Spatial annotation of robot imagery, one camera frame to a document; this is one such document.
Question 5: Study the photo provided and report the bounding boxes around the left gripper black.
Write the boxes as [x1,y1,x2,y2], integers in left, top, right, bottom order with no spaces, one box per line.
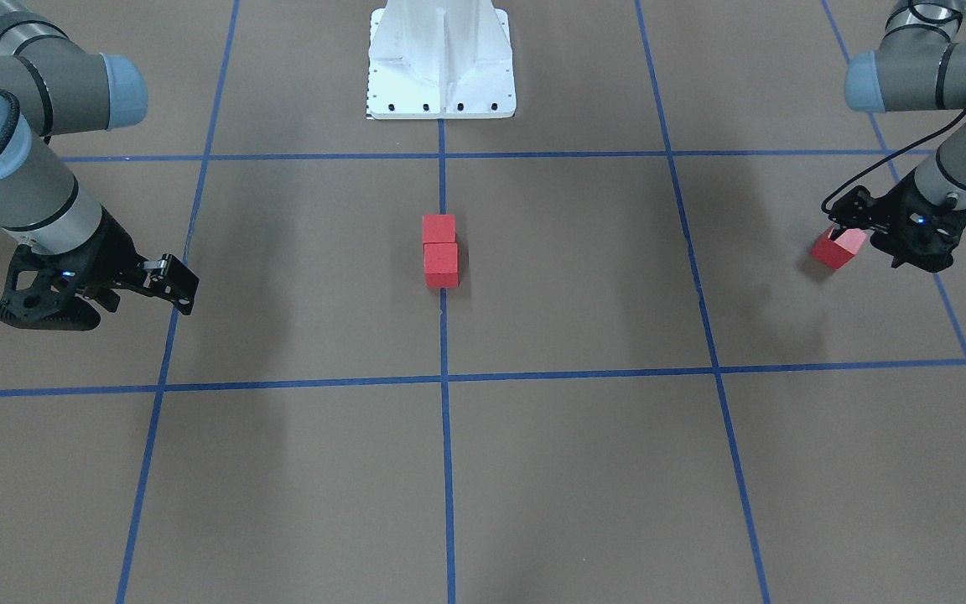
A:
[823,180,966,271]

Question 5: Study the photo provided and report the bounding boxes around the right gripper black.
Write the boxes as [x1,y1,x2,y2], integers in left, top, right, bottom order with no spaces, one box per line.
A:
[0,211,200,331]

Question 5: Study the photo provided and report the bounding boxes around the red block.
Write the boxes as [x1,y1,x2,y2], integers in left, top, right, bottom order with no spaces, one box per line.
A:
[421,214,459,246]
[423,243,460,289]
[810,228,869,271]

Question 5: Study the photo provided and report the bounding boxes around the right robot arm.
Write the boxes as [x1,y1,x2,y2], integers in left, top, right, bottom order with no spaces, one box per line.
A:
[0,1,199,331]

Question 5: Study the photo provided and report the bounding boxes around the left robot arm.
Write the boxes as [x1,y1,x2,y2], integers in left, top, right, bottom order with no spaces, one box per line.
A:
[813,1,966,273]

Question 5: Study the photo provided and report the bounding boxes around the white camera mast base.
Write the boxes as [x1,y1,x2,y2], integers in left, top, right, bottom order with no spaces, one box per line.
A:
[366,1,517,120]

